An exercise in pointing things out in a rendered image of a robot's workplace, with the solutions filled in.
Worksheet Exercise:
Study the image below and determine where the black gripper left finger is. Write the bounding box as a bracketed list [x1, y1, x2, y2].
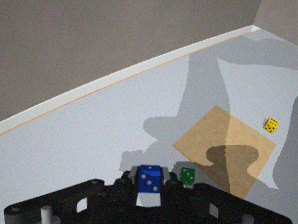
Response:
[4, 166, 140, 224]

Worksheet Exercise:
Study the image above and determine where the yellow die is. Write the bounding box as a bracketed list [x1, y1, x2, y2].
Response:
[263, 117, 279, 133]

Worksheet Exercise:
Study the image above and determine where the blue die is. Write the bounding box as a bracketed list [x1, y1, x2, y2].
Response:
[138, 165, 161, 193]

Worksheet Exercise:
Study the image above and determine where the tan square mat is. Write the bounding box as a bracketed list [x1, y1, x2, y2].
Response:
[172, 105, 276, 199]

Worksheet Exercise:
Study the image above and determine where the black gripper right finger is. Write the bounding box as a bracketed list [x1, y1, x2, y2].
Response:
[160, 167, 293, 224]

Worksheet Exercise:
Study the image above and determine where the green die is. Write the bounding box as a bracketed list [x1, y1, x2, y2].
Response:
[180, 167, 195, 185]

